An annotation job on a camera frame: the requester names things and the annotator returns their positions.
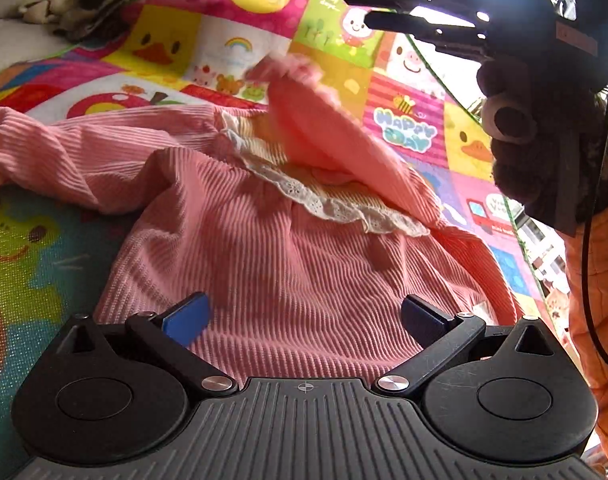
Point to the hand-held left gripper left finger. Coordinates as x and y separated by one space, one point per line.
186 319

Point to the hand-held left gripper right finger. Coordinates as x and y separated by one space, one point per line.
424 321

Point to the pink ribbed garment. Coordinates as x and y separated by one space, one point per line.
284 270

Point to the person's right forearm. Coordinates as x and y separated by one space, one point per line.
606 285

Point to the person's right hand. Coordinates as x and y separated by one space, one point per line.
524 165

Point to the white sofa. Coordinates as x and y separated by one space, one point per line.
3 45

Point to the beige plush toy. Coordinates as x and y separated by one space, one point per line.
43 9

